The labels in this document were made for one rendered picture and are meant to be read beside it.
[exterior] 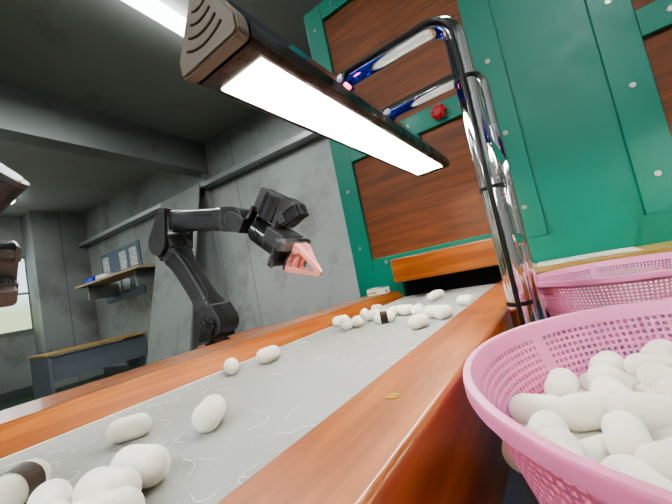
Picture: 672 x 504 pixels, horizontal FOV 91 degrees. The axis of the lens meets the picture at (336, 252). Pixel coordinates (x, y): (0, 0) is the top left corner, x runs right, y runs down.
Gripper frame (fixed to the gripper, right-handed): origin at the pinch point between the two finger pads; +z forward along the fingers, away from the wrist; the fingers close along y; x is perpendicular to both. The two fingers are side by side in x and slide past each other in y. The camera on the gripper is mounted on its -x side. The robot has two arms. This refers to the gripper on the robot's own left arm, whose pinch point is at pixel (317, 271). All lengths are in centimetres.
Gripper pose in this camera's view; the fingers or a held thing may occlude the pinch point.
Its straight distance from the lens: 67.7
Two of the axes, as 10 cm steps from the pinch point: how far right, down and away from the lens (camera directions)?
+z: 7.4, 4.7, -4.8
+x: -3.7, 8.8, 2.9
